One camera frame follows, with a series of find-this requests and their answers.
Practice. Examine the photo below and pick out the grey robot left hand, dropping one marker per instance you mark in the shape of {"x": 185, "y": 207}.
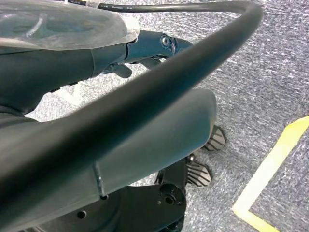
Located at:
{"x": 48, "y": 73}

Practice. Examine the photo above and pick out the clear plastic film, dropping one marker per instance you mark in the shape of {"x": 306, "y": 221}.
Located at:
{"x": 60, "y": 25}

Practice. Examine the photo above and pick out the black robot leg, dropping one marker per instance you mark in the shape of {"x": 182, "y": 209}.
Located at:
{"x": 135, "y": 208}

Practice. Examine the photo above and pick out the black ribbed robot foot pad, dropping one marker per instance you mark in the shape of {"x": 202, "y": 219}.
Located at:
{"x": 199, "y": 174}
{"x": 215, "y": 138}

